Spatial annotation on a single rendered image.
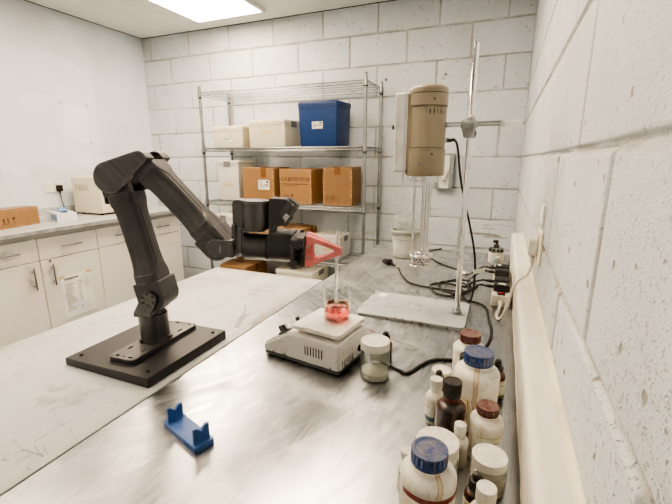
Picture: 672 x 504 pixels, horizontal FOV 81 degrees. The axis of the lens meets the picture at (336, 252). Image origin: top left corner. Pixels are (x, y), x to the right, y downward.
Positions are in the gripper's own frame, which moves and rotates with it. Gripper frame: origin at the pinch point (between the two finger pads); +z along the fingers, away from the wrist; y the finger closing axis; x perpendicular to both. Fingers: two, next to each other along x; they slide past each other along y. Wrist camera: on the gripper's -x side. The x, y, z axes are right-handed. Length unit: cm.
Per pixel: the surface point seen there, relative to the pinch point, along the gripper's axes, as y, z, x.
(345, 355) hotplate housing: -6.0, 2.9, 20.6
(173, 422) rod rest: -25.4, -24.6, 24.7
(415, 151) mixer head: 25.9, 17.6, -21.4
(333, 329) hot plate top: -4.2, 0.0, 15.8
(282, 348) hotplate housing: -1.7, -11.1, 22.3
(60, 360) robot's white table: -5, -60, 27
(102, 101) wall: 274, -226, -58
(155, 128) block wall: 320, -204, -40
